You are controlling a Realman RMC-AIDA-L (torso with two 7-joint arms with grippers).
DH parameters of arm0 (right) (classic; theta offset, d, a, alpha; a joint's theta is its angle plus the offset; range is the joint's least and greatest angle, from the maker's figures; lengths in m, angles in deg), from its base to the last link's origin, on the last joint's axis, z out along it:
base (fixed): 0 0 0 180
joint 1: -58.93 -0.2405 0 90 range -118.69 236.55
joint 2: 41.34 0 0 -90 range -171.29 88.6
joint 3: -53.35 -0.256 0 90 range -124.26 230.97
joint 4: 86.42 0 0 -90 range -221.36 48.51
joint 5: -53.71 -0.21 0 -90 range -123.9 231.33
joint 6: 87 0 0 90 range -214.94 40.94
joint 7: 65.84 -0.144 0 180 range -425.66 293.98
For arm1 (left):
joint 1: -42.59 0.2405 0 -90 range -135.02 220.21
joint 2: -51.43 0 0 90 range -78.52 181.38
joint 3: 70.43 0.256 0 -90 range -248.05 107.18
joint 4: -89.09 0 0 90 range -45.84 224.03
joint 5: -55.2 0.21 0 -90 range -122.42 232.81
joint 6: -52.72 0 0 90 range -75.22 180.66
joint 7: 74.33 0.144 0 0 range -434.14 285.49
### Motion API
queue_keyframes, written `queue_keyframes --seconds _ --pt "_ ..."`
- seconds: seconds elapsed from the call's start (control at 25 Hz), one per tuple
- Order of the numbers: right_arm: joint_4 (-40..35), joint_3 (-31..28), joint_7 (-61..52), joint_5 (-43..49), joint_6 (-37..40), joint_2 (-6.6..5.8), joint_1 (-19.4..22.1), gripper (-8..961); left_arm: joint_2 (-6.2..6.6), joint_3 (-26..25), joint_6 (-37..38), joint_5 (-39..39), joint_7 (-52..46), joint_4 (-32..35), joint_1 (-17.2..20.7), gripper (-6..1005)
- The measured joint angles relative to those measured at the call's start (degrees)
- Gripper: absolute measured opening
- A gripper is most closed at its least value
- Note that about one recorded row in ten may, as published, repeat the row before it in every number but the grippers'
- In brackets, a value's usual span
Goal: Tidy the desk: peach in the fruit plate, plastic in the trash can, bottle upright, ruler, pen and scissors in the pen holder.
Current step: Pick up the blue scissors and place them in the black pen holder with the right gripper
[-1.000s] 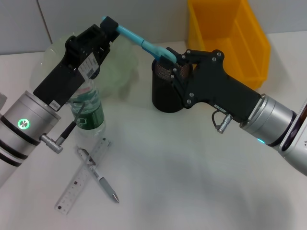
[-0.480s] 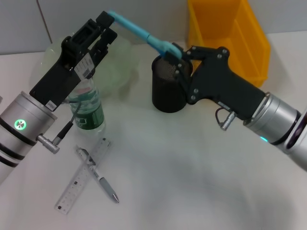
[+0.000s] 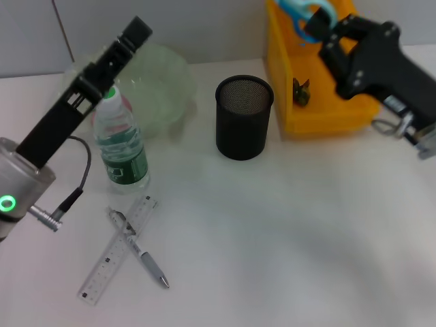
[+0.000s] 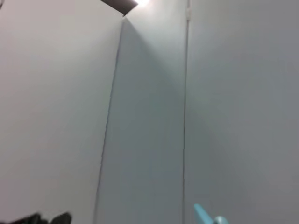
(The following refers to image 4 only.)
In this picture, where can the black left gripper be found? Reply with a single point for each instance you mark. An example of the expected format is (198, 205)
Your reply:
(35, 219)

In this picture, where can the blue scissors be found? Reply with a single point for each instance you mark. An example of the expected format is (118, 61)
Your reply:
(205, 214)

